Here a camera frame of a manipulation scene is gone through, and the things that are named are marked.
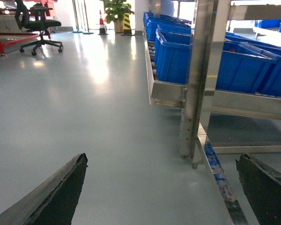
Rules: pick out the black office chair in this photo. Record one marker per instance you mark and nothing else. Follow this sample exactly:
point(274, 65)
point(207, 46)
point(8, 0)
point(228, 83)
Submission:
point(34, 19)

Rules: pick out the potted green plant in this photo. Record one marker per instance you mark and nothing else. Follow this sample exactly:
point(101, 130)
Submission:
point(114, 10)

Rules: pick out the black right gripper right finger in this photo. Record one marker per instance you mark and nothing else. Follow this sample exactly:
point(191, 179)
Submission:
point(262, 187)

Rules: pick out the blue bin right of post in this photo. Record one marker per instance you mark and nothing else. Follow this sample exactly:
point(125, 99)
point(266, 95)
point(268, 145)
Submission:
point(241, 68)

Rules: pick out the red white traffic cone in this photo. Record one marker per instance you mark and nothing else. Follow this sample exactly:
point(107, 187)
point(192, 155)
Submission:
point(102, 29)

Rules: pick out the red metal frame table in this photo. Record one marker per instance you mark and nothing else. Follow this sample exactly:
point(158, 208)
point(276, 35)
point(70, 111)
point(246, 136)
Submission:
point(8, 39)

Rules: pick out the yellow black striped post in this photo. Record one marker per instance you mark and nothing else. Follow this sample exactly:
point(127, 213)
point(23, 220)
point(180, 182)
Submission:
point(127, 31)

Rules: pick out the steel roller rack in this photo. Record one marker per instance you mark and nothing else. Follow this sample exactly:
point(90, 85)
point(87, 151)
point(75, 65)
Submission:
point(199, 97)

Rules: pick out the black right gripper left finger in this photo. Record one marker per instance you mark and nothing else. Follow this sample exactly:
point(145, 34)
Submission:
point(54, 201)

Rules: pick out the blue bin near post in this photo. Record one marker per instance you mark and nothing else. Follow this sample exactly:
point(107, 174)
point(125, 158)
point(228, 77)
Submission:
point(172, 53)

